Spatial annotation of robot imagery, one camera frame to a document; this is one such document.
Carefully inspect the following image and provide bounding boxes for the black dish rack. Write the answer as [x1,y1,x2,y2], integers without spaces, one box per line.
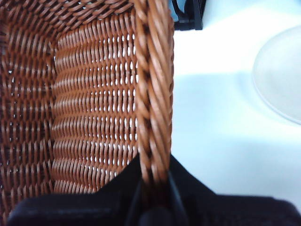
[170,0,204,31]

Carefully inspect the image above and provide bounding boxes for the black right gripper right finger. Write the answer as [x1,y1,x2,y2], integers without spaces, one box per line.
[168,155,301,226]

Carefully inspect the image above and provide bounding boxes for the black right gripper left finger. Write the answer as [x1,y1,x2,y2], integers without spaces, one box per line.
[7,155,144,226]

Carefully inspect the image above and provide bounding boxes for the brown wicker basket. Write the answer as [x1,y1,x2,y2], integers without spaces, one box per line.
[0,0,175,226]

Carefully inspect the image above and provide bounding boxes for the white plate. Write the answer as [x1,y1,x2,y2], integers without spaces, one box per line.
[251,25,301,125]

